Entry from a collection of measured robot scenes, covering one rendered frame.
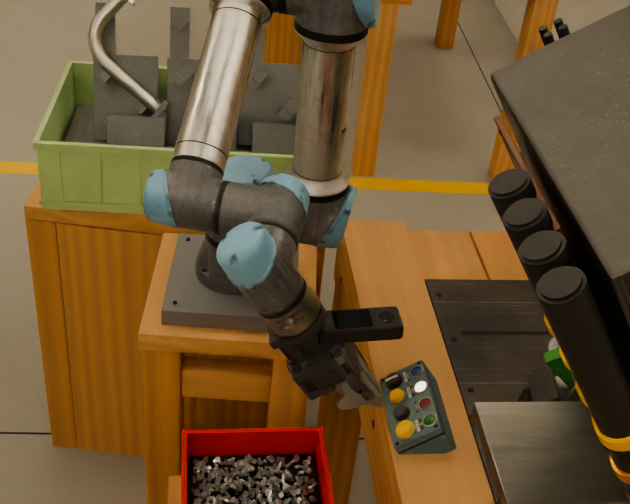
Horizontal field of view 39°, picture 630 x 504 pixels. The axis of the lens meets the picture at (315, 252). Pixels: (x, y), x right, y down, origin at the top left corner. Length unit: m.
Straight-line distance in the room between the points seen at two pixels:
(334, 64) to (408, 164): 2.52
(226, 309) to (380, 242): 0.37
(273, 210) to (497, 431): 0.40
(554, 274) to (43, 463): 2.03
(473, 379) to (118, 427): 1.21
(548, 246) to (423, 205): 2.93
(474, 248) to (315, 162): 0.51
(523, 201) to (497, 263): 1.08
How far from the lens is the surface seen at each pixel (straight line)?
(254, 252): 1.10
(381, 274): 1.73
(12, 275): 3.21
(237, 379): 1.72
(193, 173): 1.23
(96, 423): 2.51
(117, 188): 2.02
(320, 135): 1.48
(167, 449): 1.85
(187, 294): 1.67
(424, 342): 1.60
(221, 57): 1.31
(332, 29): 1.38
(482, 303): 1.71
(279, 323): 1.17
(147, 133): 2.15
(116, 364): 2.33
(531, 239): 0.75
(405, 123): 4.26
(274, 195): 1.20
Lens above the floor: 1.93
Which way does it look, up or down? 36 degrees down
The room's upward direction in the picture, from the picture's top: 6 degrees clockwise
